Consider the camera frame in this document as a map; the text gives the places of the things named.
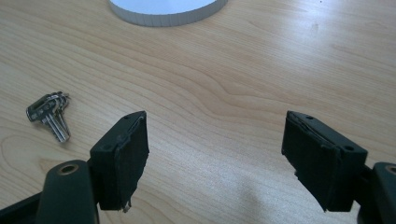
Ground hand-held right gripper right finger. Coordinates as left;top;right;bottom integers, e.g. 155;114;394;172
281;110;369;213

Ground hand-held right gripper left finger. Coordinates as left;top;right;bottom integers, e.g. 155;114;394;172
89;110;150;214

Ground silver keys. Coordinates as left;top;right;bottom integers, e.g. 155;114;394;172
25;91;72;144

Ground white round container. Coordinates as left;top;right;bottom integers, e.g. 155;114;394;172
106;0;229;28

